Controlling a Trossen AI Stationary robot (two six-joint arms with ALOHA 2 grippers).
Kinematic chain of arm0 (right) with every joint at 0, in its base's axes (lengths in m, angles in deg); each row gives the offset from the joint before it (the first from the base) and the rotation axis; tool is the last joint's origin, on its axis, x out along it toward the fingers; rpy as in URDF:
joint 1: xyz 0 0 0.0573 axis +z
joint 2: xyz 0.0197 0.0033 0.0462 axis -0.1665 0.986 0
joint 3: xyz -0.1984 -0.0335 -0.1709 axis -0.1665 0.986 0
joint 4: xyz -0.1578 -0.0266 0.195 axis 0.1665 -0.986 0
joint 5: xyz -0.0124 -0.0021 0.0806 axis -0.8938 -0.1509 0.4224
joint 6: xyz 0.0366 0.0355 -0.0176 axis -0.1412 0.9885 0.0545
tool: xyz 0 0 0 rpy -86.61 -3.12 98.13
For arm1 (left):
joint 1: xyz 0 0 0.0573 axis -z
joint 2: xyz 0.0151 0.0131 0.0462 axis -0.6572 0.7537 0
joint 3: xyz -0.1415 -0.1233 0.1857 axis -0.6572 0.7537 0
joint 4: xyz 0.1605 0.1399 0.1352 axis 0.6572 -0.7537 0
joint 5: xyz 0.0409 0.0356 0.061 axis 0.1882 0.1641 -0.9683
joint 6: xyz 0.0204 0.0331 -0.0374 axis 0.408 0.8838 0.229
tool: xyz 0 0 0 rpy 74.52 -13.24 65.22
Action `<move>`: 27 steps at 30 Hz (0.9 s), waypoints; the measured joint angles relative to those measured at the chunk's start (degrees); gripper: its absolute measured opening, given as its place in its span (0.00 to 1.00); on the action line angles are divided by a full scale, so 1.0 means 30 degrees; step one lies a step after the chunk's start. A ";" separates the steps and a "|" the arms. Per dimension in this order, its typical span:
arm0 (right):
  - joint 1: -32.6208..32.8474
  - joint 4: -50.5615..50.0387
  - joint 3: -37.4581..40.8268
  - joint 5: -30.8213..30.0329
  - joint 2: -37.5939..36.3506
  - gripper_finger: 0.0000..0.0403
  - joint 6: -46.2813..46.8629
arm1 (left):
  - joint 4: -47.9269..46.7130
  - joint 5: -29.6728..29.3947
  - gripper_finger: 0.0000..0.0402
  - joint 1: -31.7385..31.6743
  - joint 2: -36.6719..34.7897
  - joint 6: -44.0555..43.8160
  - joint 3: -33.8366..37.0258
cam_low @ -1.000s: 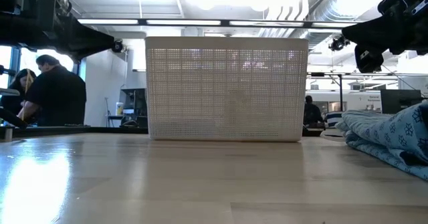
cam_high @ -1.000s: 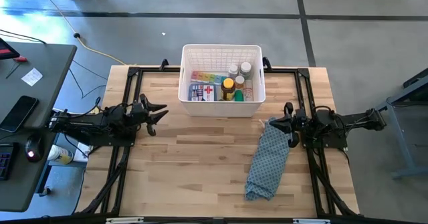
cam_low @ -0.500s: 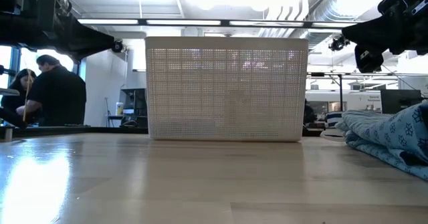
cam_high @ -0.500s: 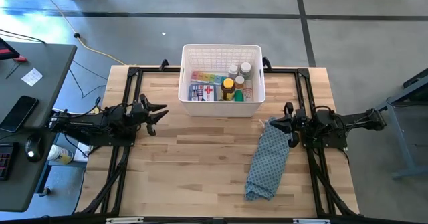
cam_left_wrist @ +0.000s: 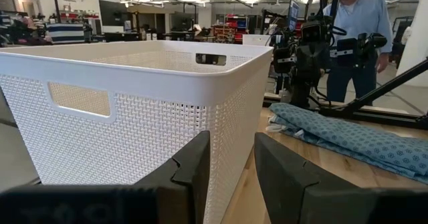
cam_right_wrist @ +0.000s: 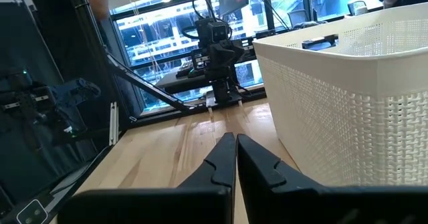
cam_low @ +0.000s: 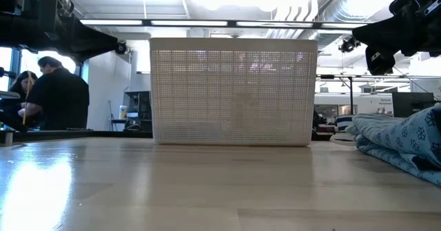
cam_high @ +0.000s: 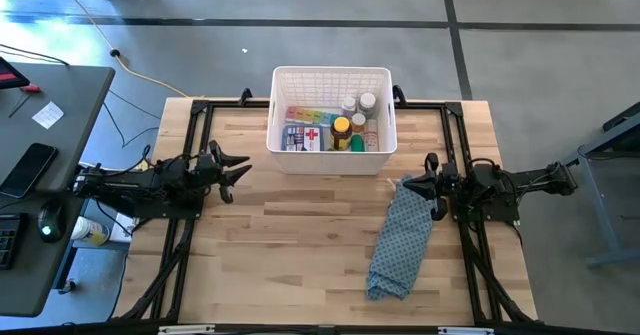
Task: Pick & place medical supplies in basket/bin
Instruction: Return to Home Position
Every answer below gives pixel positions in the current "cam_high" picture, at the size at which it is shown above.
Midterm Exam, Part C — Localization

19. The blue grey metal cart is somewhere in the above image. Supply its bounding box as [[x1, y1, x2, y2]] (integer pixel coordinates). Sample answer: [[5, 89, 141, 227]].
[[551, 102, 640, 270]]

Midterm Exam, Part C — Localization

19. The black smartphone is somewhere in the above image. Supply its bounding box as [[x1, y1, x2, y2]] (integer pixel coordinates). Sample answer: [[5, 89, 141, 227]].
[[0, 142, 60, 200]]

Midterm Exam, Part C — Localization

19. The green label bottle white cap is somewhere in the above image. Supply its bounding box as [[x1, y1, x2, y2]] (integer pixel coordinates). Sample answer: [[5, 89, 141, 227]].
[[357, 92, 378, 120]]

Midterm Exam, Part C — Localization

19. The white yellow cup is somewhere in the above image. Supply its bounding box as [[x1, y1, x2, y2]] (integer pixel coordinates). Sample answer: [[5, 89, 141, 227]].
[[69, 215, 111, 247]]

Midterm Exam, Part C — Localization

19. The white paper note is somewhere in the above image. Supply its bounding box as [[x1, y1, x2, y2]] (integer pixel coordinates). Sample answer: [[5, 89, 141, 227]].
[[31, 100, 65, 130]]

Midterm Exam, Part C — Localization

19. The black keyboard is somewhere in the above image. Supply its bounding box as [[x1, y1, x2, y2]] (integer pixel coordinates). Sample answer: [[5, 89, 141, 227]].
[[0, 212, 30, 271]]

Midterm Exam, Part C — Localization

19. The silver bracket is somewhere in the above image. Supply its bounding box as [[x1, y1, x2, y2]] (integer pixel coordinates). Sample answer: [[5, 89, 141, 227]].
[[438, 326, 495, 335], [158, 324, 216, 335]]

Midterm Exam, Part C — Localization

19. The grey desk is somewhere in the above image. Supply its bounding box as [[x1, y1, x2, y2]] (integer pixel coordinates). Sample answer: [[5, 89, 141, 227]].
[[0, 62, 117, 319]]

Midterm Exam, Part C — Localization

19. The blue patterned cloth gown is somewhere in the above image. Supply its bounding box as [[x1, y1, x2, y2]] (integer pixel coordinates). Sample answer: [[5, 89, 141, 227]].
[[365, 174, 440, 301]]

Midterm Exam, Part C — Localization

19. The black desk cable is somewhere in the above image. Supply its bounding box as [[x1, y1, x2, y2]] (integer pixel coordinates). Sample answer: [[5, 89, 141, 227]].
[[0, 42, 71, 68]]

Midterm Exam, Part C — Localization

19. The thin black floor cable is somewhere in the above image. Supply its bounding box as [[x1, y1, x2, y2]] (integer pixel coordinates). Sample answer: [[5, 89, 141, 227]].
[[102, 88, 162, 149]]

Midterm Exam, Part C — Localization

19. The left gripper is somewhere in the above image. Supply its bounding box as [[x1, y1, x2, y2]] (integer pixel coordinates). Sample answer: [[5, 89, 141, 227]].
[[193, 142, 254, 205]]

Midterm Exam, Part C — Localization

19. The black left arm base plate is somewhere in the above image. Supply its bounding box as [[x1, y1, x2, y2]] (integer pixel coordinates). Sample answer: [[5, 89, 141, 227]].
[[133, 179, 207, 221]]

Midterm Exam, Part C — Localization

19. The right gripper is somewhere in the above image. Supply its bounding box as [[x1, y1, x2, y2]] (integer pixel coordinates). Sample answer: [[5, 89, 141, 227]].
[[402, 153, 461, 221]]

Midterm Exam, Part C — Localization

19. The black aluminium table frame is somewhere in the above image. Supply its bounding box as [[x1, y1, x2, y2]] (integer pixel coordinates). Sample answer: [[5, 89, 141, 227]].
[[112, 88, 539, 326]]

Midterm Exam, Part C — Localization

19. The blue first aid kit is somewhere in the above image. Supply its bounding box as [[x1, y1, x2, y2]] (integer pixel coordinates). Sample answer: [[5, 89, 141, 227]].
[[280, 123, 324, 153]]

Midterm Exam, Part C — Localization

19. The amber bottle yellow lid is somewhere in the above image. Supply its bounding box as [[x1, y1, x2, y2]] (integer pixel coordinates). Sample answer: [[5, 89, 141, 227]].
[[328, 116, 354, 153]]

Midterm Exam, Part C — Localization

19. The red handled screwdriver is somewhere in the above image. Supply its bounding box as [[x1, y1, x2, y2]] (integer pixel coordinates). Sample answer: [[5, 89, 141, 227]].
[[7, 83, 43, 119]]

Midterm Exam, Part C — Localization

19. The yellow floor cable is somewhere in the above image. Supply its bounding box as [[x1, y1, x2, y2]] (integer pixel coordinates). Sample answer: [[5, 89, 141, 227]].
[[52, 0, 192, 99]]

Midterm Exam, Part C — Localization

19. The black computer mouse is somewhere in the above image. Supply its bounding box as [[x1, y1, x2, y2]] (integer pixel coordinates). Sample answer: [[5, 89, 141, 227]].
[[37, 202, 66, 244]]

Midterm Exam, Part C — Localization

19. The white printed box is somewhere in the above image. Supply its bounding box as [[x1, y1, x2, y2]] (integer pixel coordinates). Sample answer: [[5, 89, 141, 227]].
[[108, 212, 139, 244]]

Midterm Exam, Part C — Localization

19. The white perforated plastic basket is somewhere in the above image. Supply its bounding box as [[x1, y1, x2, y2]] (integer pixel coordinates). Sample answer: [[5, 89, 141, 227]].
[[265, 65, 399, 176]]

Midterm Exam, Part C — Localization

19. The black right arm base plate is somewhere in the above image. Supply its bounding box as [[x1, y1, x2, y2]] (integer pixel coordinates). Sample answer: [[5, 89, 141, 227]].
[[447, 182, 521, 224]]

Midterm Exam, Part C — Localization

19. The rainbow weekly pill organizer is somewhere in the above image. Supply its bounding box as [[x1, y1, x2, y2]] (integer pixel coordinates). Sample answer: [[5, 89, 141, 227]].
[[284, 105, 342, 126]]

